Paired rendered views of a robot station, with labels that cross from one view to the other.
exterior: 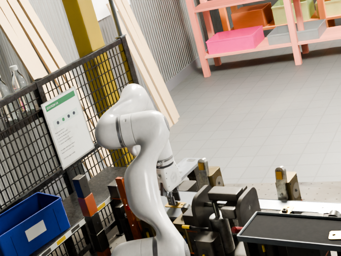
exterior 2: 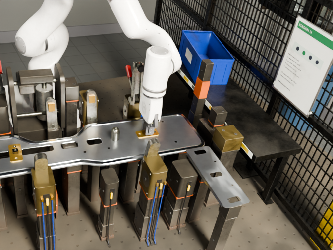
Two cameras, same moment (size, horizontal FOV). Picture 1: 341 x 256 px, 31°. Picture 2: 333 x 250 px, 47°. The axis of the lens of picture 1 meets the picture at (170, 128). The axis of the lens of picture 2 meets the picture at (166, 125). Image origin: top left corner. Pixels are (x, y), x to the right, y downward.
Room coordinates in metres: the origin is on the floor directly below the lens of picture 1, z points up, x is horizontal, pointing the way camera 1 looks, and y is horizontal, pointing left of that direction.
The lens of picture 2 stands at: (2.68, -0.98, 1.89)
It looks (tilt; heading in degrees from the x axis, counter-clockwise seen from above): 36 degrees down; 113
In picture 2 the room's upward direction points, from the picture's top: 11 degrees clockwise
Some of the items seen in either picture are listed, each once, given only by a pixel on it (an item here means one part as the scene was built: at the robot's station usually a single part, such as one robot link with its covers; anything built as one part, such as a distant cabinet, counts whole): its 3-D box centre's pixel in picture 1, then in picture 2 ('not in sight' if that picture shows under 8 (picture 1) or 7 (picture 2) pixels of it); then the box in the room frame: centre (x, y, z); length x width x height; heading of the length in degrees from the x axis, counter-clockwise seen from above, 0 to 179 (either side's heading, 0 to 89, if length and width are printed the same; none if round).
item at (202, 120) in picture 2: (134, 230); (201, 154); (2.35, 0.26, 0.85); 0.12 x 0.03 x 0.30; 143
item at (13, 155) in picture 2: (284, 211); (15, 151); (1.89, -0.31, 1.01); 0.08 x 0.04 x 0.01; 142
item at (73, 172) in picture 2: not in sight; (70, 177); (2.00, -0.17, 0.84); 0.12 x 0.05 x 0.29; 143
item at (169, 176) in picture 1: (167, 173); (151, 103); (2.18, 0.06, 1.14); 0.10 x 0.07 x 0.11; 143
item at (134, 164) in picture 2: not in sight; (127, 166); (2.14, 0.01, 0.84); 0.12 x 0.05 x 0.29; 143
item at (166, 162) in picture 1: (162, 160); (153, 88); (2.17, 0.06, 1.20); 0.09 x 0.08 x 0.03; 143
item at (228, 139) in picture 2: not in sight; (218, 167); (2.45, 0.20, 0.88); 0.08 x 0.08 x 0.36; 53
